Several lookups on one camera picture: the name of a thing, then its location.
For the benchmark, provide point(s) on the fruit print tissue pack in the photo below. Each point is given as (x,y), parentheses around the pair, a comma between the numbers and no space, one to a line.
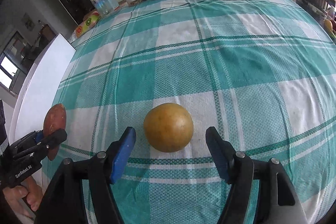
(90,21)

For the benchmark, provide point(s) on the left hand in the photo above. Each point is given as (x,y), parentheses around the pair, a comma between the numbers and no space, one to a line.
(31,191)

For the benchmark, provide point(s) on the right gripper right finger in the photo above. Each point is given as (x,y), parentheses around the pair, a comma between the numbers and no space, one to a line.
(277,200)

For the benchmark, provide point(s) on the small green-yellow round fruit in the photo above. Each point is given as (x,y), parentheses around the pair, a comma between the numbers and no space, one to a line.
(168,127)

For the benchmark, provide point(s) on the sweet potato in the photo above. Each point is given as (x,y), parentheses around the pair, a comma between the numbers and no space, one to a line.
(55,119)

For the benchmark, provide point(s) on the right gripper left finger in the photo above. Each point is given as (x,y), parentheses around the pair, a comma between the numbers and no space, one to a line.
(63,201)

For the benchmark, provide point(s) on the clear gold-lid jar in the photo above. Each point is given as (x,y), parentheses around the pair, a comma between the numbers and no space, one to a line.
(105,7)

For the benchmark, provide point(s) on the white foam box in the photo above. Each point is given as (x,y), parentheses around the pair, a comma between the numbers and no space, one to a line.
(39,88)

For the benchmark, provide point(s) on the teal plaid tablecloth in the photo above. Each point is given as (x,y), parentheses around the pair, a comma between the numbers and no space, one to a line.
(261,71)

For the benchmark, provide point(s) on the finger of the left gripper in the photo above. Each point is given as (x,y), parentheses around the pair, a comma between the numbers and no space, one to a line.
(27,141)
(47,147)

